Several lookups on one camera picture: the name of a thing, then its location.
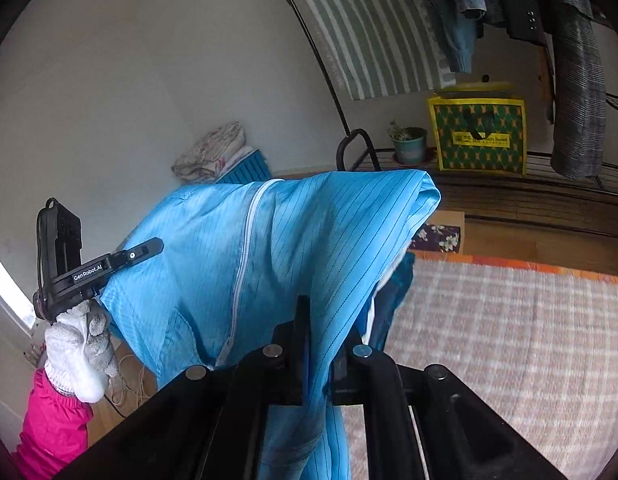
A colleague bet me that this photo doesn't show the window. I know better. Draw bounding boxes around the window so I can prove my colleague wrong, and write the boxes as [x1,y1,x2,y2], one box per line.
[0,247,38,347]

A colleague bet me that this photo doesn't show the green white striped cloth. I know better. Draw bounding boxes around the green white striped cloth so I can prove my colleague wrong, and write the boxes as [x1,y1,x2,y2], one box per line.
[284,0,458,102]

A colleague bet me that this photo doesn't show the dark blazer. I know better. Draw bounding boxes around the dark blazer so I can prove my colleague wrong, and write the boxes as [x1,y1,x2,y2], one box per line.
[482,0,550,46]

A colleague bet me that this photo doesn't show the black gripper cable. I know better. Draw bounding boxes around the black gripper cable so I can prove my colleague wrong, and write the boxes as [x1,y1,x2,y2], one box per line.
[35,198,60,311]

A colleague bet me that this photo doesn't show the grey plaid coat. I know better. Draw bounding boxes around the grey plaid coat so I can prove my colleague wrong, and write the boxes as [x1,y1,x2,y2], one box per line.
[536,0,608,180]

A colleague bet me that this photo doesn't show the teal potted plant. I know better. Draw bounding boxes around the teal potted plant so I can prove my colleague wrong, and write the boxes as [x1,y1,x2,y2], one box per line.
[388,120,429,165]

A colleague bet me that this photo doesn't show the person's left forearm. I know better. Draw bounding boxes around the person's left forearm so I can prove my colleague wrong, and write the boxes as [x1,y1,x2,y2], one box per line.
[11,367,94,480]

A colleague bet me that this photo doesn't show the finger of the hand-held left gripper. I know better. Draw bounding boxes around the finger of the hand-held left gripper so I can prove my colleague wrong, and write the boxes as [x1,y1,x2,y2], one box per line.
[112,238,165,273]

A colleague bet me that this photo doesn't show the person's left hand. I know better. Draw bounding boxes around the person's left hand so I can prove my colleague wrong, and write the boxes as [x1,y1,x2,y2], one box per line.
[44,298,120,404]

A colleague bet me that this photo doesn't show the light blue pinstriped coverall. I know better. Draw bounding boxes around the light blue pinstriped coverall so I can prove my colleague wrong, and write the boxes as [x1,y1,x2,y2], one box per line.
[100,169,442,480]

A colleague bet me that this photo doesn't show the black metal clothes rack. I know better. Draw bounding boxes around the black metal clothes rack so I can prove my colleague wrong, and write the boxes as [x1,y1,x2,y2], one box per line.
[266,0,618,241]

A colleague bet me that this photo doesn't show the pink white plaid blanket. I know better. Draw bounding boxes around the pink white plaid blanket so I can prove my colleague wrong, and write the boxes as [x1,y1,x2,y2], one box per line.
[339,252,618,480]

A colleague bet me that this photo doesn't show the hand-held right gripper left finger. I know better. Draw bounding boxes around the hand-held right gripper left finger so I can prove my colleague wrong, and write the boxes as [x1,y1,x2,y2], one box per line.
[54,295,311,480]

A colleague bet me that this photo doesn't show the purple floral box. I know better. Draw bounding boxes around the purple floral box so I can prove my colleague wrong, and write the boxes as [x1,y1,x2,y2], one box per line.
[409,223,463,255]

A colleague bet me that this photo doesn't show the teal ribbed cushion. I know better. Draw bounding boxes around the teal ribbed cushion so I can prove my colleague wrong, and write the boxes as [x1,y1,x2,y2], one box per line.
[216,147,270,186]

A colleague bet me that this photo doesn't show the folded floral cloth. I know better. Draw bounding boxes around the folded floral cloth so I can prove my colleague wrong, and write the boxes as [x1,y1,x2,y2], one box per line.
[171,121,247,184]

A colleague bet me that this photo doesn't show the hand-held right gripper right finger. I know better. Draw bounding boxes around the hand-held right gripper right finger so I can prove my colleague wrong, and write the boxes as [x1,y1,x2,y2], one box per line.
[328,342,569,480]

